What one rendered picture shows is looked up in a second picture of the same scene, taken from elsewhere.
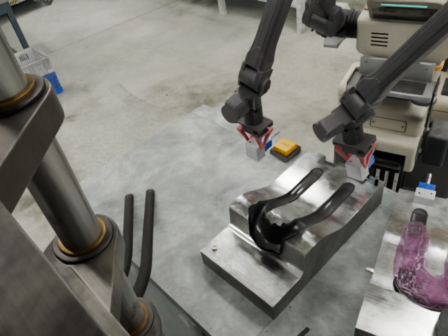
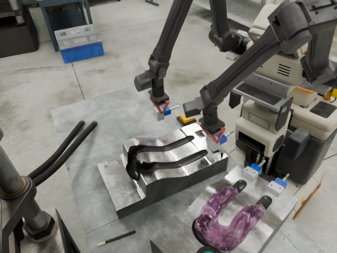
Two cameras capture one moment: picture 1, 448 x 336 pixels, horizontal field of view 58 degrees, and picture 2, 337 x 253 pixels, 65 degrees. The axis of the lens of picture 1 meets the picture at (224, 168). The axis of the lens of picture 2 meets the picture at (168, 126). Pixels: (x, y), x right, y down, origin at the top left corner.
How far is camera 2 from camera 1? 0.38 m
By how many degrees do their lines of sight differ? 10
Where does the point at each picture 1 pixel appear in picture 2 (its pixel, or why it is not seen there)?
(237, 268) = (111, 181)
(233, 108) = (138, 82)
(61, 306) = not seen: outside the picture
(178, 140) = (129, 97)
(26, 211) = not seen: hidden behind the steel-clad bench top
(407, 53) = (232, 70)
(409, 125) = (271, 125)
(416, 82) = (276, 96)
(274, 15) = (169, 27)
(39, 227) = not seen: hidden behind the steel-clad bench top
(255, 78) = (155, 66)
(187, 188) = (117, 126)
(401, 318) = (180, 243)
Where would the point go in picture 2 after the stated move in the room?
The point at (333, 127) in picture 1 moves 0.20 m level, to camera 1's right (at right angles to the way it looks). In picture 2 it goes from (190, 109) to (246, 113)
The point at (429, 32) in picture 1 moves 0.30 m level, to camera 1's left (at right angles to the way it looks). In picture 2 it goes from (244, 58) to (143, 53)
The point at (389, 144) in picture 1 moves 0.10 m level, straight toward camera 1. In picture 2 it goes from (256, 134) to (247, 145)
